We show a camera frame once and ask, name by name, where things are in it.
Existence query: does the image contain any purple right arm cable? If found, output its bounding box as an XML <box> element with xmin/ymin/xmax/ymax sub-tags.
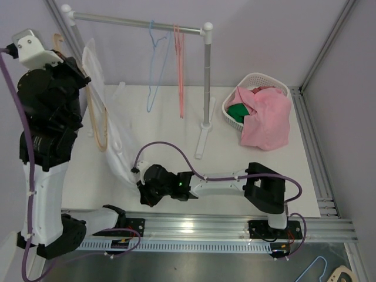
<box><xmin>133</xmin><ymin>142</ymin><xmax>308</xmax><ymax>262</ymax></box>

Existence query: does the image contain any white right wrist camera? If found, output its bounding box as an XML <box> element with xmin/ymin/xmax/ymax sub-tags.
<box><xmin>131</xmin><ymin>160</ymin><xmax>151</xmax><ymax>184</ymax></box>

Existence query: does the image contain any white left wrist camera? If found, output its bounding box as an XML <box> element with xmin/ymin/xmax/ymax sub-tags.
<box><xmin>6</xmin><ymin>29</ymin><xmax>63</xmax><ymax>70</ymax></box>

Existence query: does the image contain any blue hanger on floor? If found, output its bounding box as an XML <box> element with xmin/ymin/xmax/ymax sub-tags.
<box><xmin>294</xmin><ymin>256</ymin><xmax>328</xmax><ymax>282</ymax></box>

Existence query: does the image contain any white t-shirt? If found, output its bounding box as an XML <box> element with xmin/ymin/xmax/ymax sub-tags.
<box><xmin>82</xmin><ymin>38</ymin><xmax>140</xmax><ymax>193</ymax></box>

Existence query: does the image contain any blue wire hanger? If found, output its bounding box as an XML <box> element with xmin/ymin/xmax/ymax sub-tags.
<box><xmin>146</xmin><ymin>21</ymin><xmax>172</xmax><ymax>113</ymax></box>

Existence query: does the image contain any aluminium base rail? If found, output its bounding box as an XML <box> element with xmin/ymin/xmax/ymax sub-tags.
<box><xmin>38</xmin><ymin>213</ymin><xmax>358</xmax><ymax>243</ymax></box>

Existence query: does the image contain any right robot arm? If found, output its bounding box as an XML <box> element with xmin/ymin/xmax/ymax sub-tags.
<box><xmin>131</xmin><ymin>161</ymin><xmax>303</xmax><ymax>238</ymax></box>

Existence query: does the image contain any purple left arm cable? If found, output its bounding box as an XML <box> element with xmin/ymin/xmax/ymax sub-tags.
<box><xmin>0</xmin><ymin>48</ymin><xmax>142</xmax><ymax>281</ymax></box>

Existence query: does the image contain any light pink t-shirt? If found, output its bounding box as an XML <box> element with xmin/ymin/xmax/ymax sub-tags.
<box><xmin>236</xmin><ymin>87</ymin><xmax>292</xmax><ymax>151</ymax></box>

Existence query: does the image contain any wooden hanger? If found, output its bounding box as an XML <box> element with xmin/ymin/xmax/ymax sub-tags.
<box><xmin>52</xmin><ymin>33</ymin><xmax>108</xmax><ymax>152</ymax></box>
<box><xmin>327</xmin><ymin>266</ymin><xmax>358</xmax><ymax>282</ymax></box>

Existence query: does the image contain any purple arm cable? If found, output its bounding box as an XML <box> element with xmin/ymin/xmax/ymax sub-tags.
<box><xmin>0</xmin><ymin>48</ymin><xmax>142</xmax><ymax>281</ymax></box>
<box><xmin>133</xmin><ymin>142</ymin><xmax>308</xmax><ymax>262</ymax></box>

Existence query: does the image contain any white slotted cable duct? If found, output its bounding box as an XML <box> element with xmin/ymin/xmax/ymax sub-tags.
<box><xmin>78</xmin><ymin>239</ymin><xmax>272</xmax><ymax>254</ymax></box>

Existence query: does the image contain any dusty red t-shirt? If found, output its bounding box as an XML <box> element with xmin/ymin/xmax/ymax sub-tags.
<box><xmin>251</xmin><ymin>86</ymin><xmax>274</xmax><ymax>94</ymax></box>

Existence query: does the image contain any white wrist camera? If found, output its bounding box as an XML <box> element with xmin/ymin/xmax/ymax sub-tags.
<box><xmin>131</xmin><ymin>160</ymin><xmax>151</xmax><ymax>184</ymax></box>
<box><xmin>6</xmin><ymin>29</ymin><xmax>63</xmax><ymax>70</ymax></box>

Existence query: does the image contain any green t-shirt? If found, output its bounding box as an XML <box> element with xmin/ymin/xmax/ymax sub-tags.
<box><xmin>227</xmin><ymin>103</ymin><xmax>250</xmax><ymax>124</ymax></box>

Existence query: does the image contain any wooden hanger on floor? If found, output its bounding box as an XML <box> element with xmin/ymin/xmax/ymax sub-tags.
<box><xmin>327</xmin><ymin>266</ymin><xmax>358</xmax><ymax>282</ymax></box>

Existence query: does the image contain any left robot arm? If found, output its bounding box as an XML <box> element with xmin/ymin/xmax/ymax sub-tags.
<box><xmin>17</xmin><ymin>53</ymin><xmax>127</xmax><ymax>260</ymax></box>

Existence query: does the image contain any white perforated plastic basket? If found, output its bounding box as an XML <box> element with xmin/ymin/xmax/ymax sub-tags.
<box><xmin>221</xmin><ymin>72</ymin><xmax>292</xmax><ymax>133</ymax></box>

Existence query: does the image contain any silver clothes rack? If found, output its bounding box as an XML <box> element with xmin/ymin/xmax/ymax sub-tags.
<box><xmin>61</xmin><ymin>4</ymin><xmax>216</xmax><ymax>160</ymax></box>

